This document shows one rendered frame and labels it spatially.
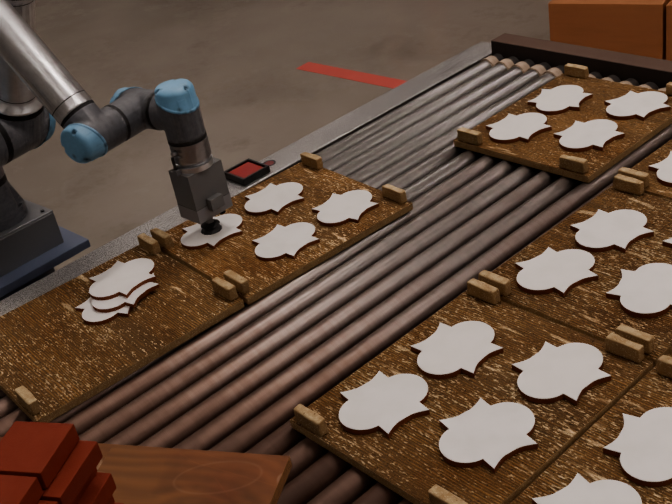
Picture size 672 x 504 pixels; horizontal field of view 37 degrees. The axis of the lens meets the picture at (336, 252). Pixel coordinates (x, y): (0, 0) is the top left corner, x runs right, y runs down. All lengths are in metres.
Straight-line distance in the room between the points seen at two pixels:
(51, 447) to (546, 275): 0.95
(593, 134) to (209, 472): 1.19
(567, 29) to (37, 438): 3.91
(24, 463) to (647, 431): 0.80
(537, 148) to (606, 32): 2.53
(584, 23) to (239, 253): 2.98
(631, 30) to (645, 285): 3.01
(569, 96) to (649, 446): 1.14
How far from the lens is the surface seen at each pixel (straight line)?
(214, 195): 1.94
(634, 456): 1.36
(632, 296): 1.64
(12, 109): 2.23
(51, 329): 1.86
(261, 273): 1.84
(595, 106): 2.30
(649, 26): 4.57
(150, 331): 1.76
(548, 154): 2.10
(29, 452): 1.01
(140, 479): 1.31
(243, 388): 1.61
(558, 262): 1.72
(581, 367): 1.50
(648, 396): 1.46
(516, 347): 1.55
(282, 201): 2.05
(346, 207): 1.98
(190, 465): 1.30
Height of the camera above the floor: 1.88
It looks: 31 degrees down
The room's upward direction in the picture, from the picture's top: 11 degrees counter-clockwise
